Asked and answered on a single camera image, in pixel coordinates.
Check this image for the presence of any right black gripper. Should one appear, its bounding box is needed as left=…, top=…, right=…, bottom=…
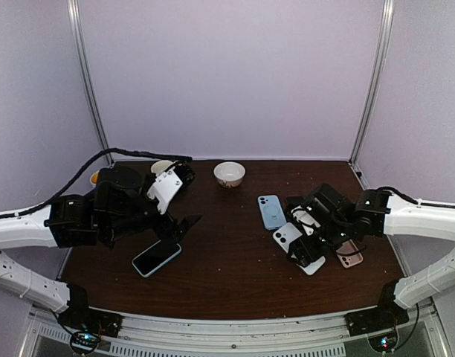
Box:
left=288, top=219, right=352, bottom=268

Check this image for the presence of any white phone from blue case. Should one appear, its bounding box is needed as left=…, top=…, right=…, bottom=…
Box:
left=272, top=222, right=326, bottom=276

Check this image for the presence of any pink phone case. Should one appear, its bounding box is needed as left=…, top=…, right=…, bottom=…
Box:
left=335, top=239, right=364, bottom=268

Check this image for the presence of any purple phone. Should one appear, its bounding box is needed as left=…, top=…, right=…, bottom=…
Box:
left=285, top=196, right=304, bottom=216

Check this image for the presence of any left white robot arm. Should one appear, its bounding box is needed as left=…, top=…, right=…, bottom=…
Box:
left=0, top=163, right=201, bottom=330

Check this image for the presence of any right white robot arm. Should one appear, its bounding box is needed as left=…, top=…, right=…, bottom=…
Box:
left=286, top=184, right=455, bottom=329

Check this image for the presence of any cream ribbed mug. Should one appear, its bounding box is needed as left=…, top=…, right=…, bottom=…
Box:
left=150, top=160, right=173, bottom=175

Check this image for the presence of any white ceramic bowl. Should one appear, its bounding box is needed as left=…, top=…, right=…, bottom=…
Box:
left=213, top=161, right=246, bottom=188

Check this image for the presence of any white mug orange inside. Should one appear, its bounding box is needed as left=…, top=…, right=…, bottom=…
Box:
left=90, top=172, right=99, bottom=187

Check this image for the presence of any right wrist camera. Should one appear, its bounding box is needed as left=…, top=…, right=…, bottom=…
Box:
left=291, top=206, right=320, bottom=236

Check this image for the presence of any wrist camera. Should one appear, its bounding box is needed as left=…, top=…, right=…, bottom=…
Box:
left=146, top=161, right=195, bottom=215
left=291, top=206, right=320, bottom=236

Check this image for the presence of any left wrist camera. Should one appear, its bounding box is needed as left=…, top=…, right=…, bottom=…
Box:
left=146, top=161, right=195, bottom=215

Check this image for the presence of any front aluminium rail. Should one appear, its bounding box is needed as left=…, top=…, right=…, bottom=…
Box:
left=19, top=303, right=448, bottom=357

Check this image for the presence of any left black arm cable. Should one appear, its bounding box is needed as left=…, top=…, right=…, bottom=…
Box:
left=0, top=147, right=193, bottom=220

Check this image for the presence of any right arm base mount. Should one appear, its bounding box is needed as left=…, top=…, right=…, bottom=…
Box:
left=345, top=300, right=409, bottom=354

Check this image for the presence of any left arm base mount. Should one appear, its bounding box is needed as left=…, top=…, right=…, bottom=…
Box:
left=54, top=299, right=123, bottom=356

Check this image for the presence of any left aluminium frame post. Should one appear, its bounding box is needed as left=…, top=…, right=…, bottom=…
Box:
left=67, top=0, right=109, bottom=149

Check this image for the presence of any aluminium frame post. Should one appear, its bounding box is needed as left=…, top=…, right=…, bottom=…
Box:
left=349, top=0, right=396, bottom=167
left=67, top=0, right=109, bottom=149

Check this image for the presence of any right aluminium frame post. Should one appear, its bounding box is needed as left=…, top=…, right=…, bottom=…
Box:
left=349, top=0, right=396, bottom=167

